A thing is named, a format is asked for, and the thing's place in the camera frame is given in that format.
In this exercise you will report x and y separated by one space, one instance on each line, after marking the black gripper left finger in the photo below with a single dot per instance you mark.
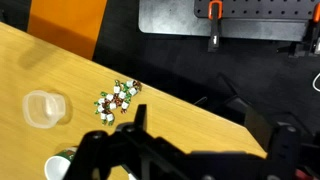
141 116

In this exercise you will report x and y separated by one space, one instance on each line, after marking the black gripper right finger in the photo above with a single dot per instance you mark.
263 128

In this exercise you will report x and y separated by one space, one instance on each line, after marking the translucent plastic bowl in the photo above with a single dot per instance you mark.
43 108

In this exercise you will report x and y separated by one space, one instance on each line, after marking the white foil wrapped candy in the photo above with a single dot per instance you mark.
125 105
100 108
116 89
109 97
129 83
122 95
113 106
101 100
133 91
103 116
110 117

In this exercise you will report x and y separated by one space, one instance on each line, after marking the white paper cup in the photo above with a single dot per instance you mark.
131 176

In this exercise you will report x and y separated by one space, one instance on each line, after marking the white round cup rim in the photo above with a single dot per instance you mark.
56 166

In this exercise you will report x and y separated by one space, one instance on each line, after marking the orange black bar clamp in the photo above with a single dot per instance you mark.
215 30
313 33

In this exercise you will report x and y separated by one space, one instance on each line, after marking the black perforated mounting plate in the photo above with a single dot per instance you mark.
260 8

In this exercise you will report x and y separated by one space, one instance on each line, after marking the grey metal base plate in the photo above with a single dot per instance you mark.
166 20

